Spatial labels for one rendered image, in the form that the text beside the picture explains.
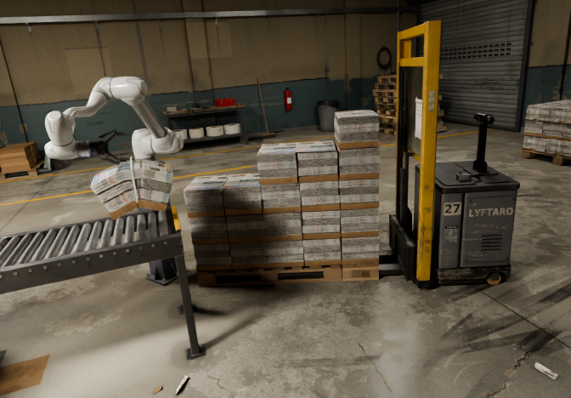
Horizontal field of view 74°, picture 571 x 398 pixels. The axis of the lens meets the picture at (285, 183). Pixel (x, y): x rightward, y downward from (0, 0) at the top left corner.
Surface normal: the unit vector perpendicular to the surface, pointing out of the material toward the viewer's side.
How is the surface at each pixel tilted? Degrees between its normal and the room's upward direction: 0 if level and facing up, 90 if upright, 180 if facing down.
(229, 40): 90
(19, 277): 90
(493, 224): 90
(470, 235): 90
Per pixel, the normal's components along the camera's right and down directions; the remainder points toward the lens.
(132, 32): 0.33, 0.26
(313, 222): -0.05, 0.29
